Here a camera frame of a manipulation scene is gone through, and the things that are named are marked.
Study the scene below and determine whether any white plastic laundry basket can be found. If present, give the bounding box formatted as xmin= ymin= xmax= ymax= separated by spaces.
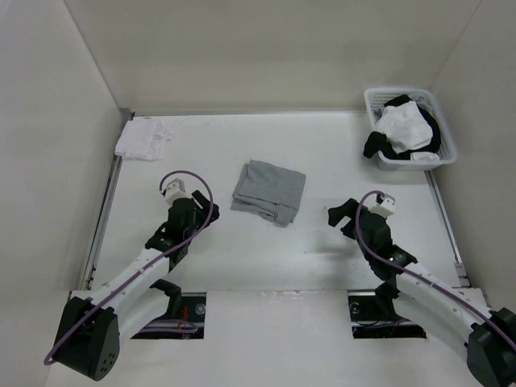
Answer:
xmin=364 ymin=86 xmax=457 ymax=172

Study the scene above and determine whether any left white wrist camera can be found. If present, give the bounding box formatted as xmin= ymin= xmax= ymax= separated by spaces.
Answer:
xmin=162 ymin=178 xmax=189 ymax=206

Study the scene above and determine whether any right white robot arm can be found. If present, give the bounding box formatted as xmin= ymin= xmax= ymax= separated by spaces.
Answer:
xmin=327 ymin=190 xmax=515 ymax=386

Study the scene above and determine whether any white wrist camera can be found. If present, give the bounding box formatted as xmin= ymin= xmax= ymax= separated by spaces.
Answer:
xmin=162 ymin=178 xmax=189 ymax=206
xmin=369 ymin=193 xmax=396 ymax=218

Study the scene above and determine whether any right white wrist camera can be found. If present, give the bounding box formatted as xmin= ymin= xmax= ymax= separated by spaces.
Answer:
xmin=369 ymin=193 xmax=396 ymax=218

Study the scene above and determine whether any folded white tank top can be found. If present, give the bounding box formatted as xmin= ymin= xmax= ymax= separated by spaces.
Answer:
xmin=114 ymin=118 xmax=173 ymax=161

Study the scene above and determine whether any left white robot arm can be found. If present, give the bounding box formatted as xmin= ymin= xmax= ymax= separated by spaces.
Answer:
xmin=44 ymin=190 xmax=219 ymax=381

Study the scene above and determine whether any white garment in basket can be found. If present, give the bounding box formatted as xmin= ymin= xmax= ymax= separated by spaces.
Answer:
xmin=375 ymin=101 xmax=433 ymax=154

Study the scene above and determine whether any grey tank top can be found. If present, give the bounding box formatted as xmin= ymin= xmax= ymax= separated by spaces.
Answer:
xmin=231 ymin=160 xmax=306 ymax=227

